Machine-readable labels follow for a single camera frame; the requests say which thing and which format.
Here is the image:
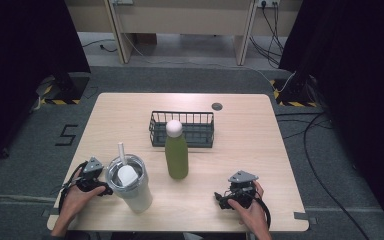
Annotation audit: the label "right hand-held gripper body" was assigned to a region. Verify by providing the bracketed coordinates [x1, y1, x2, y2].
[224, 170, 260, 209]

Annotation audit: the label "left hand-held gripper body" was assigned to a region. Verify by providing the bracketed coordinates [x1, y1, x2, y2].
[75, 156, 106, 193]

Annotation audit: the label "white tumbler with straw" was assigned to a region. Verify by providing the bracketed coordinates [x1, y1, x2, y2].
[104, 142, 154, 214]

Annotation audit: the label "green bottle with white cap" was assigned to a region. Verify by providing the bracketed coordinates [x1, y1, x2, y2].
[164, 119, 190, 180]

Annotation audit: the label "dark wire basket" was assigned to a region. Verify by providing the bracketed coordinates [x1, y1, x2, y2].
[148, 110, 215, 149]

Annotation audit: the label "person's right hand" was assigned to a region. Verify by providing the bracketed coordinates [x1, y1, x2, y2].
[227, 180, 268, 228]

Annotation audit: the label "person's left hand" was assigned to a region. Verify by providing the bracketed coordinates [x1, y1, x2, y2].
[58, 167, 107, 221]

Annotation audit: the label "grey tape piece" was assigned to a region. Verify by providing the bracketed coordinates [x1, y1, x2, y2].
[293, 211, 318, 225]
[41, 207, 66, 218]

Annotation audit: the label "black stand base hazard tape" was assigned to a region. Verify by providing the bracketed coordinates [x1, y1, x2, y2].
[269, 73, 320, 108]
[34, 72, 91, 106]

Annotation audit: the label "black curtain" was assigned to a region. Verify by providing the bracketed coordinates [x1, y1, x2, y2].
[278, 0, 384, 239]
[0, 0, 92, 169]

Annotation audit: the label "beige background desk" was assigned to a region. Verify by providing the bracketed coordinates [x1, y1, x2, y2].
[63, 0, 303, 67]

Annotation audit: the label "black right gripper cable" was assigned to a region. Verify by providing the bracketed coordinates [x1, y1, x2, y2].
[253, 195, 272, 230]

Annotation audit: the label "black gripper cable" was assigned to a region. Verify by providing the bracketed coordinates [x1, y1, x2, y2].
[58, 161, 88, 214]
[253, 195, 272, 230]

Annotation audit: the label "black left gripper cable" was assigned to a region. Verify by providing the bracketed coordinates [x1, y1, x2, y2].
[58, 161, 88, 214]

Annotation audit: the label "long black floor cables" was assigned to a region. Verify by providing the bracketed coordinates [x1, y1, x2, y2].
[274, 111, 372, 240]

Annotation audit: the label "thin black floor cable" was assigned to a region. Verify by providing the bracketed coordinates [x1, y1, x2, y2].
[81, 38, 119, 54]

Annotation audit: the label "black hanging cable bundle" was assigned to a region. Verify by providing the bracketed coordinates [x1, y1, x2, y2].
[248, 1, 286, 70]

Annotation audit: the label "white wall socket strip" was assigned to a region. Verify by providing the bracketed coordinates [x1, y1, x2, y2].
[256, 0, 281, 9]

